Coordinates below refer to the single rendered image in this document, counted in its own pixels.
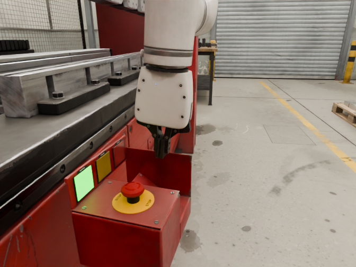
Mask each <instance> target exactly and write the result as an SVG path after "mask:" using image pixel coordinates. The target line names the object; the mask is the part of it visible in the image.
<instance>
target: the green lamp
mask: <svg viewBox="0 0 356 267"><path fill-rule="evenodd" d="M74 180H75V186H76V192H77V198H78V201H79V200H80V199H81V198H82V197H83V196H85V195H86V194H87V193H88V192H89V191H90V190H92V189H93V188H94V184H93V176H92V168H91V165H90V166H89V167H88V168H86V169H85V170H83V171H82V172H81V173H80V174H78V175H77V176H76V177H74Z"/></svg>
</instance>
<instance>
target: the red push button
mask: <svg viewBox="0 0 356 267"><path fill-rule="evenodd" d="M144 190H145V188H144V186H143V184H141V183H139V182H129V183H126V184H124V185H123V186H122V188H121V193H122V195H123V196H124V197H127V202H128V203H130V204H135V203H138V202H139V201H140V195H142V194H143V192H144Z"/></svg>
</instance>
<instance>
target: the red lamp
mask: <svg viewBox="0 0 356 267"><path fill-rule="evenodd" d="M113 152H114V162H115V167H117V166H118V165H119V164H120V163H121V162H122V161H123V160H124V159H125V158H126V157H125V150H124V140H123V141H122V142H120V143H119V144H117V145H116V146H115V147H114V148H113Z"/></svg>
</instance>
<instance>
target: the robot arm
mask: <svg viewBox="0 0 356 267"><path fill-rule="evenodd" d="M217 10H218V0H145V26H144V49H142V50H141V51H140V56H141V57H143V58H144V62H146V63H148V64H146V66H144V67H141V69H140V73H139V78H138V84H137V91H136V100H135V118H136V119H137V123H138V124H140V125H142V126H144V127H147V129H148V130H149V131H150V132H151V133H152V137H153V138H154V151H155V157H157V158H159V157H160V158H161V159H163V158H164V157H165V156H166V154H168V153H169V152H170V147H171V138H172V137H173V136H175V135H176V134H177V133H188V132H190V130H191V122H190V120H191V118H192V109H193V78H192V72H191V71H190V70H189V68H187V67H186V66H191V65H192V56H193V45H194V36H200V35H204V34H206V33H207V32H209V31H210V30H211V28H212V27H213V25H214V23H215V20H216V16H217ZM162 127H166V128H165V133H164V134H163V133H162Z"/></svg>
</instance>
